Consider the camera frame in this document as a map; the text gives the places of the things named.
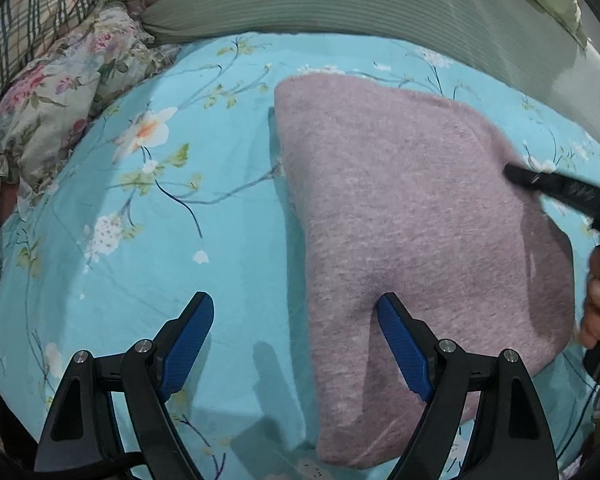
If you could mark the green striped blanket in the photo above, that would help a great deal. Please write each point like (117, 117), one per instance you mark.
(330, 0)

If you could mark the light blue floral quilt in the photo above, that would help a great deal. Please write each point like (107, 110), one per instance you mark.
(155, 260)

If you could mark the mauve knit garment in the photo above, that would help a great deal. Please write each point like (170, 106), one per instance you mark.
(405, 200)

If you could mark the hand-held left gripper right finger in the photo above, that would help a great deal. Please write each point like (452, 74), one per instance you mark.
(402, 347)

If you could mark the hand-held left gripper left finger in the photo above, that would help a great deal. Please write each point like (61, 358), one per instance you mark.
(187, 347)

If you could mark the plaid cloth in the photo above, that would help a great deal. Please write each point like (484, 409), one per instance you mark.
(35, 15)

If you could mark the floral ruffled pillow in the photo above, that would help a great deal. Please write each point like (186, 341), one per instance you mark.
(70, 90)

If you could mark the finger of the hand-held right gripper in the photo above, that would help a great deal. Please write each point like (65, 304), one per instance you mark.
(535, 178)

